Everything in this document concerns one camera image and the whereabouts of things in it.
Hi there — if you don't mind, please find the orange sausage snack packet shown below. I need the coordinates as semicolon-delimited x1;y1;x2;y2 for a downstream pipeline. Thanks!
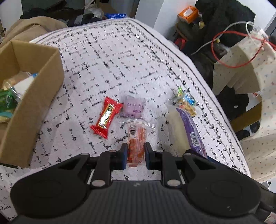
126;119;156;167

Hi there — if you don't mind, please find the white cable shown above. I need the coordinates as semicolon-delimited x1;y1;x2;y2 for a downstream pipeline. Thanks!
245;21;270;51

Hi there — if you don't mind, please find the brown cardboard box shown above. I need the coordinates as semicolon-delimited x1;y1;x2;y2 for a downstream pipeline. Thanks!
1;40;65;168

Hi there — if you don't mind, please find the cream dotted cloth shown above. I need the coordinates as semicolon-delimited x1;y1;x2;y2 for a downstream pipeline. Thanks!
212;37;275;182

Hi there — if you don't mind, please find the black clothes pile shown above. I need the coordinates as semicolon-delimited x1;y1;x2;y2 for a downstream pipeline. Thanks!
20;1;105;27

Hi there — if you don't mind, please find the purple square snack packet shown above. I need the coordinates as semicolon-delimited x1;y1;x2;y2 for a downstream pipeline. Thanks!
120;95;145;119

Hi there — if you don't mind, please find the blue foil bag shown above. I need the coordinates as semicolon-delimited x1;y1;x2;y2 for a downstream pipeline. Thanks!
104;13;127;19

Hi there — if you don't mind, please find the grey cable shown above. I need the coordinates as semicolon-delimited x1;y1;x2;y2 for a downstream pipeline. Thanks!
191;21;254;55

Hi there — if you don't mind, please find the black fluffy garment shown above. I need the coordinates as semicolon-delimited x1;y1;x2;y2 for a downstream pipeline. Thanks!
183;1;255;55

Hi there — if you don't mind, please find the orange tissue box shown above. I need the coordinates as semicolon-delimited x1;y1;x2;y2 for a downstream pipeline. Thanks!
178;6;199;24

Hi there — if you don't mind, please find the white patterned bed blanket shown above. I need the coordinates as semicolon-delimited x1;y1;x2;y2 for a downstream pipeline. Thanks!
1;19;250;219

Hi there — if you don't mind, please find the red cable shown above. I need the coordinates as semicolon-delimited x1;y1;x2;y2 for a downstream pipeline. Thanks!
211;30;276;69

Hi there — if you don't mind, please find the purple long snack bar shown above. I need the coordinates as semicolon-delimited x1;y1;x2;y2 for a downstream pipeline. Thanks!
166;105;207;158

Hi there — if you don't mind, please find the clear cracker packet blue band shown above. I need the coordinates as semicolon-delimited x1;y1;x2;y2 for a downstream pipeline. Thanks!
2;71;37;103

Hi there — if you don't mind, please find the green snack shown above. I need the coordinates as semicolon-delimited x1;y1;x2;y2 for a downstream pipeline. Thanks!
0;89;17;111

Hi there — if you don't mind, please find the mixed nuts snack packet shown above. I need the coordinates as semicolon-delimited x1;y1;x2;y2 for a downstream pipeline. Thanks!
173;87;197;117

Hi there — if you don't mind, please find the red candy bar wrapper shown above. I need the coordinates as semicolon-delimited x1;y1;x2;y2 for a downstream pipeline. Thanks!
90;97;123;139

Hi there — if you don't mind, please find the beige cloth garment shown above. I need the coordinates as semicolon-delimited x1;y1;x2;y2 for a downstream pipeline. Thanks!
1;16;68;48

